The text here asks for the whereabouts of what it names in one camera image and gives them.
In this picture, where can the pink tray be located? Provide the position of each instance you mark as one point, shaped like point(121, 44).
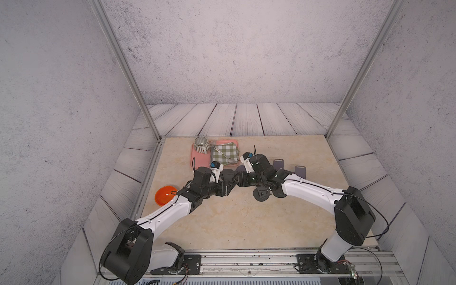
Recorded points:
point(198, 160)

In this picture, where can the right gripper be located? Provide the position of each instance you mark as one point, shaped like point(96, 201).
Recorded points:
point(242, 181)

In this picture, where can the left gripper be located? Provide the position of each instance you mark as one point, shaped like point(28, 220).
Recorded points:
point(223, 190)

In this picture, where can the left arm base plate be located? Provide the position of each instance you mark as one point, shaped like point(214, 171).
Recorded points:
point(191, 264)

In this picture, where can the aluminium front rail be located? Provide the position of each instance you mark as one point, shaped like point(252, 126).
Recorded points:
point(368, 266)

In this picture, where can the dark green phone stand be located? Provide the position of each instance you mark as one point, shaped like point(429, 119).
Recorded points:
point(278, 192)
point(228, 175)
point(261, 193)

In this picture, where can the aluminium frame post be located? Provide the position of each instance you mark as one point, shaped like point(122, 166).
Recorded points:
point(115, 46)
point(375, 47)

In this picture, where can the white handled spoon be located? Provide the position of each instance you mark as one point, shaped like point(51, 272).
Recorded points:
point(220, 152)

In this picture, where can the right aluminium frame post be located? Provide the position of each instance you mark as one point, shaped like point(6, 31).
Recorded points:
point(375, 47)

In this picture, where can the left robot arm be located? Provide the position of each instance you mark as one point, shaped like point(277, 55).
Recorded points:
point(130, 254)

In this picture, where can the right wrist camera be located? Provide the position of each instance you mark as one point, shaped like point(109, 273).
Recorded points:
point(245, 159)

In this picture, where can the left aluminium frame post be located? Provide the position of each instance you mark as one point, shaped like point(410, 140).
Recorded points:
point(115, 46)

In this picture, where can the orange plastic bowl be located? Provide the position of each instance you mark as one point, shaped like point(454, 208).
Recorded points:
point(165, 195)

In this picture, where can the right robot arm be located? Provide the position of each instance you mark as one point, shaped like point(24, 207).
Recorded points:
point(353, 214)

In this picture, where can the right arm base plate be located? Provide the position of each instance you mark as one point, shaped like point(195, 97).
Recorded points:
point(317, 263)

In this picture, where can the green checkered cloth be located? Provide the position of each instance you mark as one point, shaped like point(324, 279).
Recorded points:
point(230, 149)

